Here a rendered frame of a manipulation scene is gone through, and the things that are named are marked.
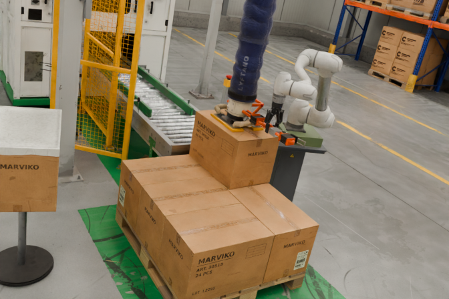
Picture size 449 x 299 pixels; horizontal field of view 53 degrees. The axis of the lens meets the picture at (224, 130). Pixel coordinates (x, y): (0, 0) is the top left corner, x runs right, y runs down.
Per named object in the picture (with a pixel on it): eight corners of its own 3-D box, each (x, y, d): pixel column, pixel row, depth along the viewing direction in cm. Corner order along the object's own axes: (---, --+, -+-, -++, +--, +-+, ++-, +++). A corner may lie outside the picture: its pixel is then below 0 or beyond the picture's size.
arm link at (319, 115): (311, 115, 405) (335, 122, 397) (305, 127, 395) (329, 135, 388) (319, 45, 348) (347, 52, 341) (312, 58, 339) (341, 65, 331)
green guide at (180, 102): (133, 69, 586) (133, 63, 582) (141, 70, 591) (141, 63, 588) (190, 115, 464) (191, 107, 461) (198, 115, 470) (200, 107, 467)
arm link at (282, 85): (270, 93, 308) (288, 98, 303) (274, 71, 302) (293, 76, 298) (274, 90, 317) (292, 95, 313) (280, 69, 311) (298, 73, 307)
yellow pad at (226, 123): (210, 115, 361) (210, 109, 359) (220, 115, 366) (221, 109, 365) (232, 132, 335) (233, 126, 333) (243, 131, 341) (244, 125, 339)
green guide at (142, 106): (92, 69, 556) (92, 61, 553) (100, 69, 562) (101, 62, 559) (141, 117, 435) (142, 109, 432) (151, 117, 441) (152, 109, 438)
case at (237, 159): (188, 155, 380) (196, 110, 365) (226, 150, 403) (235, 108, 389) (228, 189, 336) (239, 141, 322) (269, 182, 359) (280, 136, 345)
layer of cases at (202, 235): (117, 204, 364) (121, 159, 350) (221, 189, 418) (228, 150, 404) (183, 307, 273) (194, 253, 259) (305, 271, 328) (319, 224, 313)
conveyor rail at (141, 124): (89, 80, 560) (89, 65, 553) (93, 80, 563) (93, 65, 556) (167, 165, 385) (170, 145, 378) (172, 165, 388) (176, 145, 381)
